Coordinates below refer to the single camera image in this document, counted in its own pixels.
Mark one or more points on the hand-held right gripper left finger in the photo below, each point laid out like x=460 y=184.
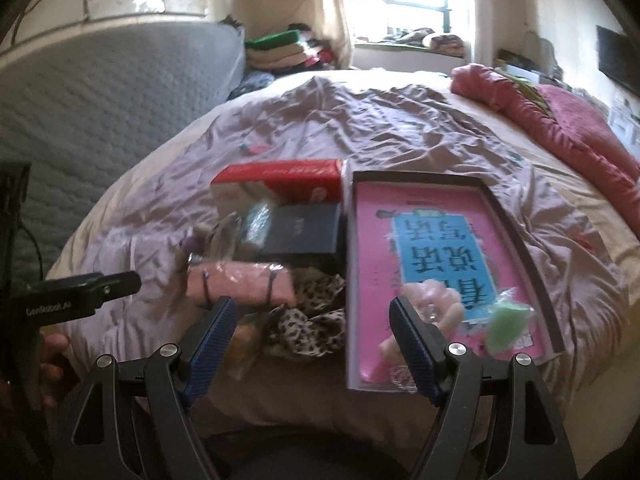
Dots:
x=212 y=345

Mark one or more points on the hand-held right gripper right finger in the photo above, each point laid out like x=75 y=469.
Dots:
x=415 y=350

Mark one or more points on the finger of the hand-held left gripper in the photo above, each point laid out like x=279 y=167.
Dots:
x=85 y=292

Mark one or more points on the shallow cardboard box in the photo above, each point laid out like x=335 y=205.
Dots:
x=450 y=260

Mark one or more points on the leopard print scrunchie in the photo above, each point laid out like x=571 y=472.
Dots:
x=315 y=320

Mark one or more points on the person's left hand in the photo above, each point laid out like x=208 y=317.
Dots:
x=54 y=355

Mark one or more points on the pink cloth packet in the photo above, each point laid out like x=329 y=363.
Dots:
x=235 y=280

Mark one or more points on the green sponge packet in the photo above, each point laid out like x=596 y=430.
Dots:
x=507 y=327

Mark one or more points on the pink book with blue label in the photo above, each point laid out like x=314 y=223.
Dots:
x=435 y=245

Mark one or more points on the grey quilted headboard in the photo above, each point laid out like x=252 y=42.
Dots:
x=100 y=110

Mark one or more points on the dark blue box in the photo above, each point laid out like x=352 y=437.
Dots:
x=305 y=232

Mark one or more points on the red and white box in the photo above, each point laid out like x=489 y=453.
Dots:
x=280 y=175

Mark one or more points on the bed with beige sheet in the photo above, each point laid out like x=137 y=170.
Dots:
x=600 y=220

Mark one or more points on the lilac blanket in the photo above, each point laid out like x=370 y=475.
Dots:
x=375 y=125

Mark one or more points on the pink quilt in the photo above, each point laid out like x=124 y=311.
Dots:
x=565 y=125

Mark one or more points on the green cloth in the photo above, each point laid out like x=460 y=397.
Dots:
x=520 y=82

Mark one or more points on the stack of folded clothes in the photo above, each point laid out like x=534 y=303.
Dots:
x=290 y=50

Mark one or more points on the patterned blanket on windowsill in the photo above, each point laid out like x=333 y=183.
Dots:
x=430 y=40

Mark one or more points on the beige curtain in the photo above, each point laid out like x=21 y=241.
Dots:
x=332 y=10

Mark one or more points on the black wall television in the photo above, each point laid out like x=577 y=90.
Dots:
x=620 y=60

